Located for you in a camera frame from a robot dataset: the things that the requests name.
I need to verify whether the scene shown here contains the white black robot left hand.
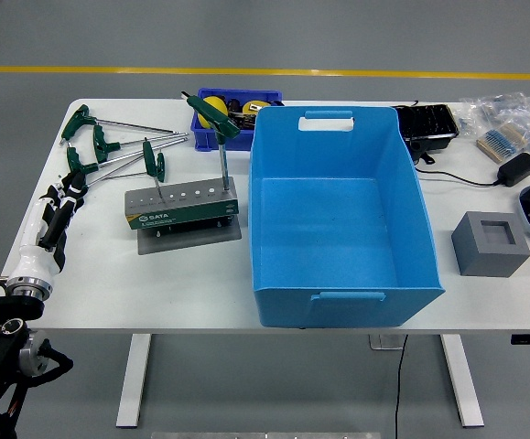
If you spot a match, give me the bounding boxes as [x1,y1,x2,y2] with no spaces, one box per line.
[6,171,90,287]

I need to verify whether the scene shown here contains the grey green hex key stand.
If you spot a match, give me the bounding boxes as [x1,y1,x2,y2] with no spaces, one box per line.
[124,177,243,255]

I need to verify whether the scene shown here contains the thin green T-handle hex key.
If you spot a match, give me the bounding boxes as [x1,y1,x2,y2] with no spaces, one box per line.
[142,139,162,201]

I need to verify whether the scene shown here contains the large green T-handle hex key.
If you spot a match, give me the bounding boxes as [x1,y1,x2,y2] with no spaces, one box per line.
[180,91,242,191]

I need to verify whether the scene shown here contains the large light blue foam box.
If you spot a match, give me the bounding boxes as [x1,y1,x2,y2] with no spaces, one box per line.
[248,105,447,329]

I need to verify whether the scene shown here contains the grey cube box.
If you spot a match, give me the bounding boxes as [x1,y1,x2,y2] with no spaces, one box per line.
[450,210,530,278]

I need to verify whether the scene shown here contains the white table leg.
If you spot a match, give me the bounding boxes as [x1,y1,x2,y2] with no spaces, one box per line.
[441,334,484,429]
[115,334,152,429]

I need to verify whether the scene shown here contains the small dark blue plastic bin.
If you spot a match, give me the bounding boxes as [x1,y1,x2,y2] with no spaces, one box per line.
[189,88,286,152]

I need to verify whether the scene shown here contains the yellow lemon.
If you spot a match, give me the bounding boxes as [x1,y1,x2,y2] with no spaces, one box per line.
[199,94,229,127]

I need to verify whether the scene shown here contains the black metal part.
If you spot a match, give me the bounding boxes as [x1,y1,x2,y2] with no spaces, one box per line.
[232,113,257,133]

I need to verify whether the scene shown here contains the black plastic tray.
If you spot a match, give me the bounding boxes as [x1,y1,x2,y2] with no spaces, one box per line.
[391,103,459,153]

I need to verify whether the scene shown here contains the blue resistor tape strip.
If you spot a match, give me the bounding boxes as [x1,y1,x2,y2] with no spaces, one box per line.
[476,122,530,162]

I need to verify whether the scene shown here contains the clear plastic bags of parts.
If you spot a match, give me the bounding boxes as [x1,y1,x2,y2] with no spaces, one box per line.
[457,91,530,155]

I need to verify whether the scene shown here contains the black power adapter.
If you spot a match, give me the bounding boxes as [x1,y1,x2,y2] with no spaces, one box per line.
[496,152,530,187]

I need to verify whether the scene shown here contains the small green T-handle hex key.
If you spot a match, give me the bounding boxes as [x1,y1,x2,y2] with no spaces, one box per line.
[88,153,167,184]

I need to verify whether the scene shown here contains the grey metal table bracket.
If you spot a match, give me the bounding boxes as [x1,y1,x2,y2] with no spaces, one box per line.
[368,334,406,351]

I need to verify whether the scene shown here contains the black hanging cable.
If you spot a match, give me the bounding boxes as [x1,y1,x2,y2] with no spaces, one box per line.
[394,334,409,439]

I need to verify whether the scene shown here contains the black power cord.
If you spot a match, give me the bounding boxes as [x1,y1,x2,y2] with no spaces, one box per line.
[408,140,503,187]

